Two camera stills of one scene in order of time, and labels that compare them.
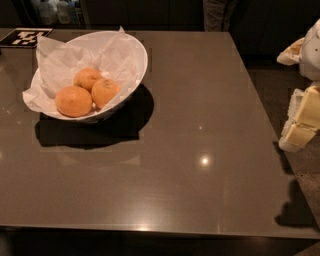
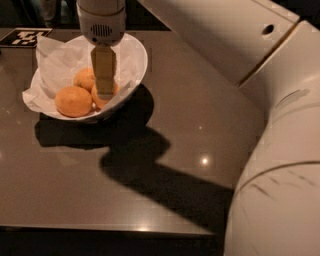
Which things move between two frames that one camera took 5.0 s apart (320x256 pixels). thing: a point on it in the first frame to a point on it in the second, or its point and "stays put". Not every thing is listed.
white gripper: x=310 y=55 to x=102 y=30
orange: x=103 y=92 stays put
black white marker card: x=24 y=37 stays put
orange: x=86 y=77 stays put
